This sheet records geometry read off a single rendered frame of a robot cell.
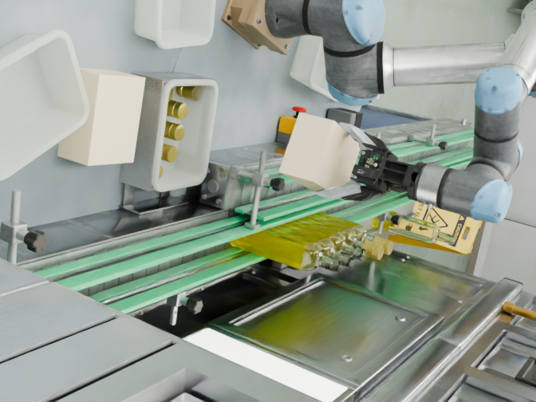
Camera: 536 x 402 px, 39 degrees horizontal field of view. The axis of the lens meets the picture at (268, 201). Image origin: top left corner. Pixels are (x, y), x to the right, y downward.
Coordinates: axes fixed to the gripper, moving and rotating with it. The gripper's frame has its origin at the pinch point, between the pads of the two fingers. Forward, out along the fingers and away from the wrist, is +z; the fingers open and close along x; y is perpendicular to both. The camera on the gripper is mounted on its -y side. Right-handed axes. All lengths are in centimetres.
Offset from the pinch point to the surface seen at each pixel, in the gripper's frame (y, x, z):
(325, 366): -0.2, 37.5, -12.9
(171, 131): 10.4, 4.4, 30.3
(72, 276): 38, 35, 18
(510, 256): -621, -48, 77
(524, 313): -66, 15, -34
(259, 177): -2.5, 7.1, 14.9
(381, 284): -60, 20, 2
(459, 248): -353, -19, 58
